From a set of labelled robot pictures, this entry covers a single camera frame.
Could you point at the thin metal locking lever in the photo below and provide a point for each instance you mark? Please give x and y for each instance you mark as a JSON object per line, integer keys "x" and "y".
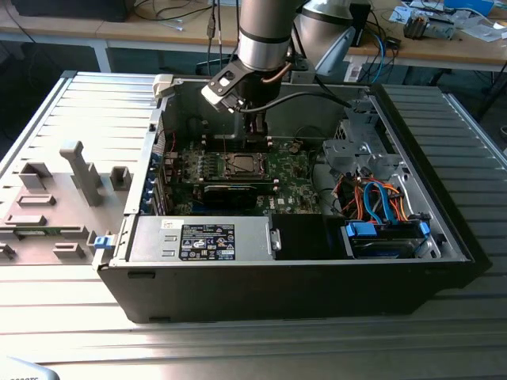
{"x": 225, "y": 144}

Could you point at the silver CPU with green edge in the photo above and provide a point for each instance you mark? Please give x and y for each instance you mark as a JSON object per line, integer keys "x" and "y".
{"x": 245, "y": 163}

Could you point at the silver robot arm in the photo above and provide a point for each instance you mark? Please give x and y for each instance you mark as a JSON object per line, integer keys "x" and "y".
{"x": 265, "y": 31}

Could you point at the CPU socket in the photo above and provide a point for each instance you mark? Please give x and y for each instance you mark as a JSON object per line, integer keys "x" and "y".
{"x": 228, "y": 174}

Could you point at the black CPU cooler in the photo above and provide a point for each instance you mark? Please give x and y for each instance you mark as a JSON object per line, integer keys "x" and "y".
{"x": 416, "y": 25}

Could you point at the round coin cell battery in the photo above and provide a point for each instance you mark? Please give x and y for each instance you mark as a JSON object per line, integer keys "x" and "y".
{"x": 293, "y": 148}

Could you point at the green motherboard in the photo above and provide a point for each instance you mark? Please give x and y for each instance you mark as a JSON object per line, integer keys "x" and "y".
{"x": 295, "y": 186}

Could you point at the black graphics card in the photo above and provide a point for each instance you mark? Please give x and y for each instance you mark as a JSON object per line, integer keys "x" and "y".
{"x": 229, "y": 194}

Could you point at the beige case latch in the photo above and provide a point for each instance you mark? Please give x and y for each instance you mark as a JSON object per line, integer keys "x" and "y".
{"x": 163, "y": 85}

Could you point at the silver metal drive cage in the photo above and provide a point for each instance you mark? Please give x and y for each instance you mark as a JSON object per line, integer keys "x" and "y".
{"x": 356, "y": 154}

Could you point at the silver power supply with label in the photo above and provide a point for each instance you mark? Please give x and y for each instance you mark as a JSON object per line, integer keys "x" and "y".
{"x": 158, "y": 237}

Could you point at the black upright box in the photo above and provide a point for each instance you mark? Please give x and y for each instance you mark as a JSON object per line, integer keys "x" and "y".
{"x": 362, "y": 20}

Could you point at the black PC case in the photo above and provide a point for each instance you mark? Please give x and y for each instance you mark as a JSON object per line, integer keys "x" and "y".
{"x": 277, "y": 293}

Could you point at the wooden desk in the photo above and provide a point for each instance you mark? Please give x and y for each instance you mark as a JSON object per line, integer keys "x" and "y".
{"x": 435, "y": 51}
{"x": 119, "y": 33}

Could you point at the hard disk in blue carrier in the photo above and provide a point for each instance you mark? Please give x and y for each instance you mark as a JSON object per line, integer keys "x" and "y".
{"x": 380, "y": 248}

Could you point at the grey parts rack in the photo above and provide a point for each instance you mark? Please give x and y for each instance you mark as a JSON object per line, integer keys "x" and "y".
{"x": 85, "y": 178}

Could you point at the blue case latch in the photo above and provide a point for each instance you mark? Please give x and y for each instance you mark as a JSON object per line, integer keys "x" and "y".
{"x": 104, "y": 242}

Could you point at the silver metal part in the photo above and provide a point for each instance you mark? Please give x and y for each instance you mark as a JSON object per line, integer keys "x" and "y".
{"x": 441, "y": 29}

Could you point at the large black box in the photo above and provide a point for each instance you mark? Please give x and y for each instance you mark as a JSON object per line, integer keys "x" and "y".
{"x": 71, "y": 10}

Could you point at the green RAM stick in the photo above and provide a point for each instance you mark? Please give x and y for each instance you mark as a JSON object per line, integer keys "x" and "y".
{"x": 33, "y": 232}

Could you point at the blue box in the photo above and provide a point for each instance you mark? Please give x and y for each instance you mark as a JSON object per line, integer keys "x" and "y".
{"x": 469, "y": 4}

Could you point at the pale grey rounded device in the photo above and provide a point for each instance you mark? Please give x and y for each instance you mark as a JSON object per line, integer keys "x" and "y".
{"x": 24, "y": 370}

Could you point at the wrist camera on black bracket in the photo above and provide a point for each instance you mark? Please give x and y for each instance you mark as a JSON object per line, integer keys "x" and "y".
{"x": 214, "y": 95}

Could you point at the grey camera block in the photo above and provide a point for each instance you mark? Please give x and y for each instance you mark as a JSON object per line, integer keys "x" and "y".
{"x": 303, "y": 73}

